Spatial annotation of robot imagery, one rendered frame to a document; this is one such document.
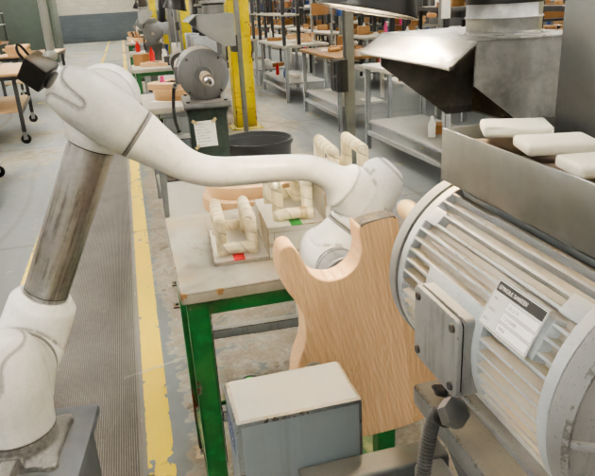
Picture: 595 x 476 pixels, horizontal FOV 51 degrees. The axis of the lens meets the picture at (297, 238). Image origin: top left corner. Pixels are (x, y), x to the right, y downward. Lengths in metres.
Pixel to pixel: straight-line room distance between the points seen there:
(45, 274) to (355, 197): 0.71
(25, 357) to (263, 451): 0.72
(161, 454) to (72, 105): 1.64
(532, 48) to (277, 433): 0.56
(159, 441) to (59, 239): 1.34
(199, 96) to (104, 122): 2.12
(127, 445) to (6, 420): 1.26
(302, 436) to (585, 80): 0.53
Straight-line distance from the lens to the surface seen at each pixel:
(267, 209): 1.82
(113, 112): 1.21
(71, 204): 1.44
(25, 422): 1.44
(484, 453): 0.74
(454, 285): 0.68
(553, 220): 0.59
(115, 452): 2.63
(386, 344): 1.06
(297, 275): 0.95
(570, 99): 0.80
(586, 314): 0.55
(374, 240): 0.97
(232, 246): 1.70
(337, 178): 1.29
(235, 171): 1.26
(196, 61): 3.29
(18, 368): 1.40
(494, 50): 0.81
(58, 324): 1.55
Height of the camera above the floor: 1.59
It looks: 21 degrees down
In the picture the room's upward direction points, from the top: 3 degrees counter-clockwise
